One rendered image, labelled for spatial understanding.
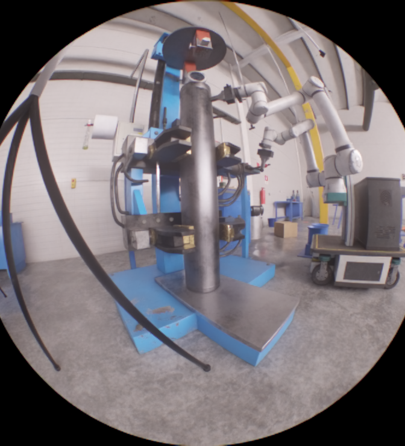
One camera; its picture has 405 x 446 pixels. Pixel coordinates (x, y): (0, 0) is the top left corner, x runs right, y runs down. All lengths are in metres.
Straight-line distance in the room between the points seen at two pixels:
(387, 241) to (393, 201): 0.30
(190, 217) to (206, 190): 0.16
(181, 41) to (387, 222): 2.11
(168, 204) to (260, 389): 1.24
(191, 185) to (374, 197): 1.27
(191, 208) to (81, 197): 2.15
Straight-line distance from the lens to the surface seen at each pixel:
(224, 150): 0.90
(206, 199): 0.80
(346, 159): 1.16
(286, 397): 0.69
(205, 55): 1.35
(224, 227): 0.88
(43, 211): 2.82
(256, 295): 0.89
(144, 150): 0.83
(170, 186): 1.24
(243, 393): 0.67
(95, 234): 2.69
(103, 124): 1.72
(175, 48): 1.68
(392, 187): 1.44
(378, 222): 1.37
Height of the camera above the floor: 0.62
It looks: 5 degrees down
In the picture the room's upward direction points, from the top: 2 degrees counter-clockwise
